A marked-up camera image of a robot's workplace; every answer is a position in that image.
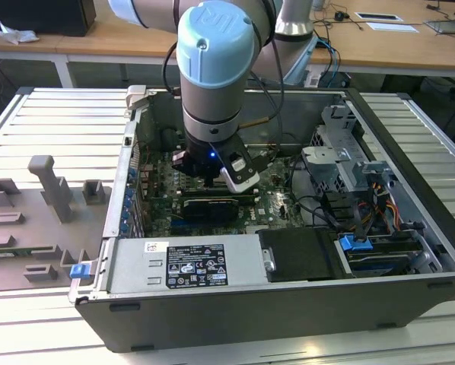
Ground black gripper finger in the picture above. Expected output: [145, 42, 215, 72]
[170, 150, 214, 188]

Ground black RAM slot bank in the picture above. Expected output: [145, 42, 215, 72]
[177, 188, 261, 201]

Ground black graphics card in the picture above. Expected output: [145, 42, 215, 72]
[181, 195, 239, 224]

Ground grey case corner latch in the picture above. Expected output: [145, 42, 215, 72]
[125, 84, 149, 112]

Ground green motherboard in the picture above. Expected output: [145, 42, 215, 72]
[143, 146, 308, 239]

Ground silver power supply unit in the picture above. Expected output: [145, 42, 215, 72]
[107, 232, 276, 296]

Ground grey metal drive cage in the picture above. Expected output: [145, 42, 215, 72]
[301, 104, 396, 195]

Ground black plastic shroud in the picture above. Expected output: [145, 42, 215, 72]
[256, 227, 345, 284]

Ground pale blue teach pendant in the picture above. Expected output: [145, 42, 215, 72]
[282, 36, 319, 85]

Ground blue case latch clip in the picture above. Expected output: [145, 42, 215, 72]
[69, 264, 90, 281]

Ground long wooden desk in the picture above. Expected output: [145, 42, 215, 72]
[0, 0, 455, 89]

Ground black open PC case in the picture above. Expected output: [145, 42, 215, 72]
[68, 84, 455, 353]

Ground blue disk carrier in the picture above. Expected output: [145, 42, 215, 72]
[339, 234, 371, 252]

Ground grey parts rack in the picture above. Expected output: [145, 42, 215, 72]
[0, 154, 113, 294]

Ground green RAM stick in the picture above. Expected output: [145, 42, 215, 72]
[0, 247, 37, 256]

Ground black computer tower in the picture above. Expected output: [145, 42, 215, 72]
[0, 0, 97, 37]

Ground dark disk drive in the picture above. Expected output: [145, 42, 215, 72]
[345, 249, 412, 278]

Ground crumpled clear plastic wrap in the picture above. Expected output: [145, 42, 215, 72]
[0, 21, 39, 45]

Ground silver desk grommet plate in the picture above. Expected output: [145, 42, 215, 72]
[354, 11, 404, 22]

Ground white paper sheet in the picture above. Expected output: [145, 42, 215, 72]
[365, 21, 421, 33]

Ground clear flat tray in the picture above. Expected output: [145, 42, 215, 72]
[424, 16, 455, 37]

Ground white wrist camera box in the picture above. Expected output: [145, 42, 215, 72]
[219, 151, 261, 194]

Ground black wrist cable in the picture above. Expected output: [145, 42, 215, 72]
[162, 18, 286, 150]

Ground black looped wire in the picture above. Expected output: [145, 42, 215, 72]
[292, 194, 339, 233]

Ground blue hanging cable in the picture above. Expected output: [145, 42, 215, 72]
[318, 37, 342, 75]

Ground black flat disk wire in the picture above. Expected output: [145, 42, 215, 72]
[353, 203, 368, 244]

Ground orange yellow power wires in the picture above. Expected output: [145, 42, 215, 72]
[358, 182, 399, 230]

